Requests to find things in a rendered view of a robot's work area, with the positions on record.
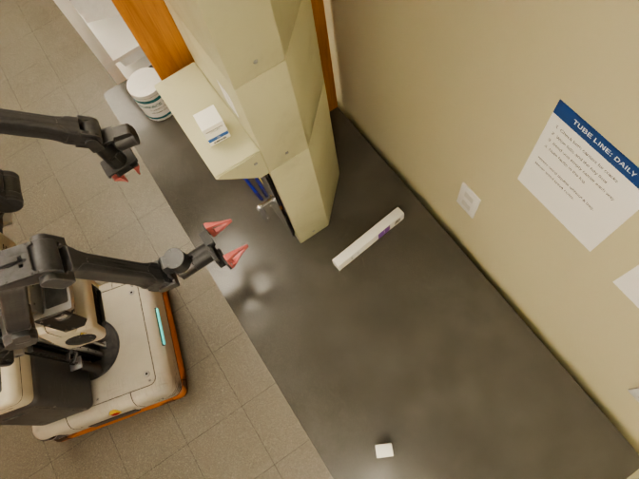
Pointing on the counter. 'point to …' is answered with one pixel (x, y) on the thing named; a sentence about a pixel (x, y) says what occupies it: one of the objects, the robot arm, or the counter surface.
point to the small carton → (211, 125)
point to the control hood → (194, 89)
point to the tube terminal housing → (287, 123)
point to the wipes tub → (153, 106)
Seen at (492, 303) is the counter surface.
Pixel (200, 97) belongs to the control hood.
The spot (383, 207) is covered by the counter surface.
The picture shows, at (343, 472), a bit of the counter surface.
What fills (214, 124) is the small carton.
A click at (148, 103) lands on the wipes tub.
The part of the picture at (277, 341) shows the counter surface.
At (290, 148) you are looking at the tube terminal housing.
